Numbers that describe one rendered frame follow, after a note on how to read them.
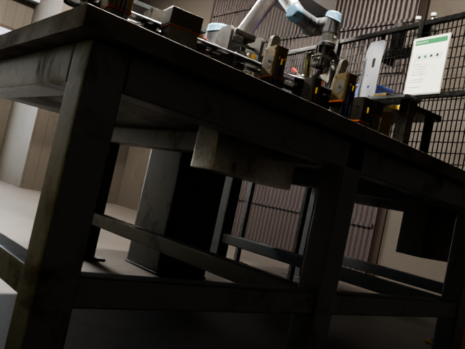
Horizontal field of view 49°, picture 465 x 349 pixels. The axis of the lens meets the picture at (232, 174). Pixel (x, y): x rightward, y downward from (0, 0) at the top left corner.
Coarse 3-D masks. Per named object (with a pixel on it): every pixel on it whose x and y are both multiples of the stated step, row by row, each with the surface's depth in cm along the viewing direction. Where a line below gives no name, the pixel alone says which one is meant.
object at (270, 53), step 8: (272, 48) 198; (280, 48) 195; (264, 56) 201; (272, 56) 196; (280, 56) 195; (264, 64) 200; (272, 64) 195; (280, 64) 195; (264, 72) 199; (272, 72) 195; (280, 72) 196; (264, 80) 199; (272, 80) 196; (280, 80) 196
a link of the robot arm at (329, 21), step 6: (330, 12) 233; (336, 12) 233; (324, 18) 236; (330, 18) 233; (336, 18) 233; (324, 24) 235; (330, 24) 233; (336, 24) 233; (324, 30) 234; (330, 30) 232; (336, 30) 233
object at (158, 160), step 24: (168, 168) 255; (192, 168) 253; (144, 192) 268; (168, 192) 251; (192, 192) 254; (216, 192) 264; (144, 216) 263; (168, 216) 247; (192, 216) 256; (216, 216) 265; (192, 240) 257; (144, 264) 254; (168, 264) 249
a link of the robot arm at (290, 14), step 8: (280, 0) 240; (288, 0) 236; (296, 0) 236; (288, 8) 232; (296, 8) 229; (288, 16) 231; (296, 16) 229; (304, 16) 232; (296, 24) 236; (304, 24) 235
